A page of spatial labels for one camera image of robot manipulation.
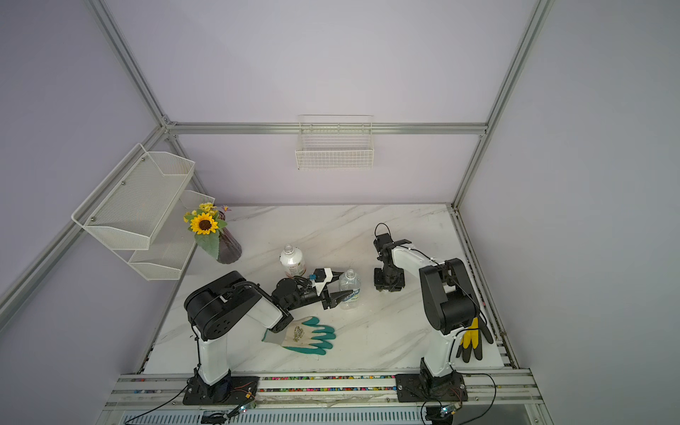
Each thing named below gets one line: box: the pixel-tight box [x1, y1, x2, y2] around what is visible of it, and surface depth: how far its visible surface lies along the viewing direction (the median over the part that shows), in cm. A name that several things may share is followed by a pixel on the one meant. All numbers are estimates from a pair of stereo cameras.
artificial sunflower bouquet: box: [183, 202, 232, 261], surface depth 82 cm
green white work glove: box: [261, 316, 336, 356], surface depth 83 cm
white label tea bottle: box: [278, 244, 307, 279], surface depth 83 cm
